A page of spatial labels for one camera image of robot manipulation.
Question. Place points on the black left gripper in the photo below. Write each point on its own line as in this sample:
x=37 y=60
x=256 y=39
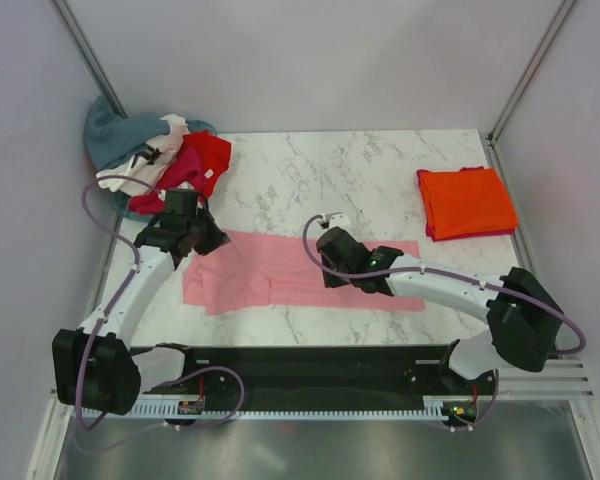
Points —
x=217 y=238

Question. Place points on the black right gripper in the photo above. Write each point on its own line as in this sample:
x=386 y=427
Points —
x=332 y=281

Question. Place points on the pink t-shirt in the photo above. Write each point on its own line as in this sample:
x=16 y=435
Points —
x=255 y=270

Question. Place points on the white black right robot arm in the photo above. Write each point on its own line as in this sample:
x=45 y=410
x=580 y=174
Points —
x=521 y=332

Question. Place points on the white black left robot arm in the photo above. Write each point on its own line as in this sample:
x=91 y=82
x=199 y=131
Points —
x=93 y=364

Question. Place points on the crimson t-shirt in pile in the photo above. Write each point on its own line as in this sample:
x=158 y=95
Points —
x=175 y=182

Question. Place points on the red t-shirt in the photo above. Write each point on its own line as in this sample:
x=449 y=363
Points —
x=204 y=158

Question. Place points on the folded magenta t-shirt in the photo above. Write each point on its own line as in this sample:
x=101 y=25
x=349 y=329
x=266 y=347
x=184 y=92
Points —
x=430 y=230

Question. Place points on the white t-shirt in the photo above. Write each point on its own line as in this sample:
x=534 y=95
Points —
x=144 y=169

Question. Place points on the teal blue t-shirt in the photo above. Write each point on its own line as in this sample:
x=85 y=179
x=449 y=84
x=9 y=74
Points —
x=111 y=139

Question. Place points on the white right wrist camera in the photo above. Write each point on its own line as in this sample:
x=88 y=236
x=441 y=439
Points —
x=332 y=220

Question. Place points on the left aluminium table rail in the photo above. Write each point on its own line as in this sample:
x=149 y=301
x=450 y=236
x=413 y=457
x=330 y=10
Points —
x=101 y=275

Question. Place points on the aluminium table rail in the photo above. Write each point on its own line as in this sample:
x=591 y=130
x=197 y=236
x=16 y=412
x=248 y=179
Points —
x=520 y=241
x=101 y=275

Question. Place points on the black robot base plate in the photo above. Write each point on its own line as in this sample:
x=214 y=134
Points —
x=320 y=377

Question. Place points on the white slotted cable duct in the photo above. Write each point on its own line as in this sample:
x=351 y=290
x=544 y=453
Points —
x=174 y=409

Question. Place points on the right aluminium table rail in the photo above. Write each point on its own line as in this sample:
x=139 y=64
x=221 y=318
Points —
x=520 y=241

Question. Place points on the left aluminium frame post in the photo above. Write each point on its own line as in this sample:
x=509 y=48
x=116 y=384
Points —
x=87 y=53

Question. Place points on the aluminium frame post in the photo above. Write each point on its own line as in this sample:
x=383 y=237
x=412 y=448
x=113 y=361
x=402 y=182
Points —
x=550 y=36
x=87 y=53

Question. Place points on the right aluminium frame post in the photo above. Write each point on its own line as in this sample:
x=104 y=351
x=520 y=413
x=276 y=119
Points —
x=550 y=36

